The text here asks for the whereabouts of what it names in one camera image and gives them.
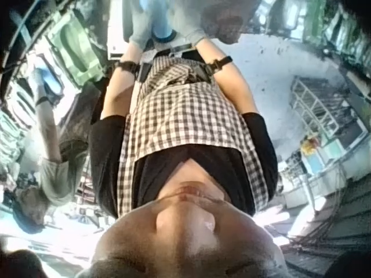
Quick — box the metal grid rack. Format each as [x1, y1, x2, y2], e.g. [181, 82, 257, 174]
[289, 75, 369, 146]

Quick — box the blue plastic cylinder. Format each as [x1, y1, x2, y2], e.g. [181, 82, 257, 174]
[42, 68, 65, 97]
[139, 0, 174, 41]

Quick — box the rack of green crates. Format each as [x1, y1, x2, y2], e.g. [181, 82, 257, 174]
[254, 0, 371, 69]

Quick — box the person's left hand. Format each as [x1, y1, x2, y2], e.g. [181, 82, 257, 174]
[127, 0, 156, 50]

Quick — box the person's right hand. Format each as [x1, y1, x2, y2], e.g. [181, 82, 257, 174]
[170, 0, 208, 47]

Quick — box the stack of green crates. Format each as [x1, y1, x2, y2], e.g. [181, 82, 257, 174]
[43, 10, 108, 88]

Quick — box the cluttered work table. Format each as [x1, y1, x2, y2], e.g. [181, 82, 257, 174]
[277, 136, 363, 210]

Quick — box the white box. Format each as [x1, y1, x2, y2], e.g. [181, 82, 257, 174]
[106, 0, 132, 61]

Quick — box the black wrist band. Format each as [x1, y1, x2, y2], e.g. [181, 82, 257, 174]
[209, 55, 234, 71]
[115, 60, 139, 75]

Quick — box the brown round bin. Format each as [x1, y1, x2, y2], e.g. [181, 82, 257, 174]
[199, 0, 262, 46]

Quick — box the bundle of dark cables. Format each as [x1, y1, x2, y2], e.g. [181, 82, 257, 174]
[283, 179, 371, 257]

